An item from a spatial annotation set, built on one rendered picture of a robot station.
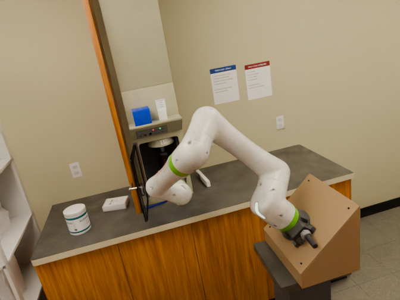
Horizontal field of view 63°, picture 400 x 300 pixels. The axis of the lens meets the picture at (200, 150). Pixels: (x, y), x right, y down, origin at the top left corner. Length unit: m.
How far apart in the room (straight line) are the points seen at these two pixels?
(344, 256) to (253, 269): 1.02
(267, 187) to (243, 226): 0.82
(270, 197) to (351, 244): 0.37
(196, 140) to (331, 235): 0.65
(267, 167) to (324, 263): 0.44
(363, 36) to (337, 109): 0.63
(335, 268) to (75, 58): 2.00
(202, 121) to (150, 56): 0.85
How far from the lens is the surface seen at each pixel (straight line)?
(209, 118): 1.28
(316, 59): 2.92
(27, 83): 2.53
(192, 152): 1.19
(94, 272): 2.17
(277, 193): 1.40
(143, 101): 2.05
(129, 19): 2.03
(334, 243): 1.43
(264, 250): 1.67
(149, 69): 2.03
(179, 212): 2.09
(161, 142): 2.14
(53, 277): 2.20
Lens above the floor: 1.96
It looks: 19 degrees down
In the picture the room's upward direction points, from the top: 10 degrees counter-clockwise
